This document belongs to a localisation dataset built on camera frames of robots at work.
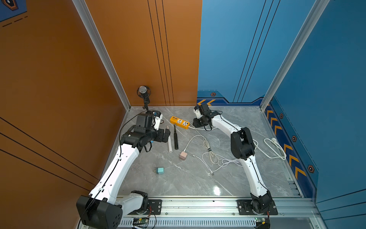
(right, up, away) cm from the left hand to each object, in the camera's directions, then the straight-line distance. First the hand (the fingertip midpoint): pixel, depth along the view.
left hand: (162, 129), depth 78 cm
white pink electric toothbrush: (+2, -11, +18) cm, 21 cm away
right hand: (+20, +3, +27) cm, 34 cm away
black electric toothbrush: (+6, -12, +19) cm, 23 cm away
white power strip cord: (+60, -10, +19) cm, 64 cm away
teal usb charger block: (-2, -25, +5) cm, 26 cm away
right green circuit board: (+51, -46, -6) cm, 70 cm away
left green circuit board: (-10, -47, -6) cm, 48 cm away
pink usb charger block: (+11, -18, +12) cm, 24 cm away
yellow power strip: (+8, +3, +30) cm, 31 cm away
